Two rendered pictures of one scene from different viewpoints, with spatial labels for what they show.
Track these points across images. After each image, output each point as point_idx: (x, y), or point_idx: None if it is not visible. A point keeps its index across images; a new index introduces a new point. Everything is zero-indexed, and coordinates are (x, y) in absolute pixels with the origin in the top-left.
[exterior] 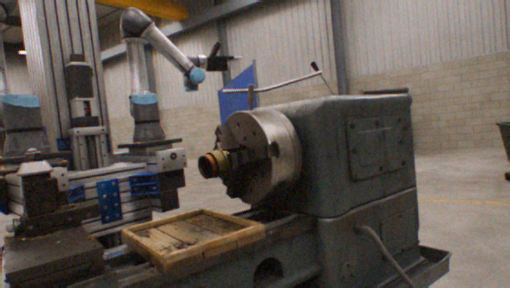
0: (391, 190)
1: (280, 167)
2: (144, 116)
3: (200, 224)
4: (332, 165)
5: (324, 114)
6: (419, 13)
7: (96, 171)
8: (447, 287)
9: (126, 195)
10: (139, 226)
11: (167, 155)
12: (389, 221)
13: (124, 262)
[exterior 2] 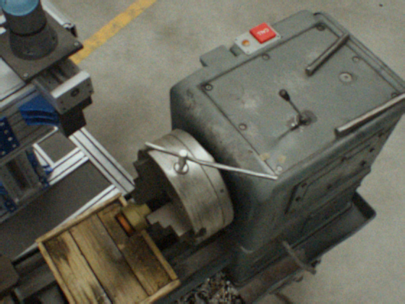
0: (335, 188)
1: (205, 238)
2: (23, 29)
3: (117, 238)
4: (264, 228)
5: (267, 205)
6: None
7: None
8: (395, 127)
9: (19, 125)
10: (53, 234)
11: (66, 95)
12: (320, 211)
13: (49, 286)
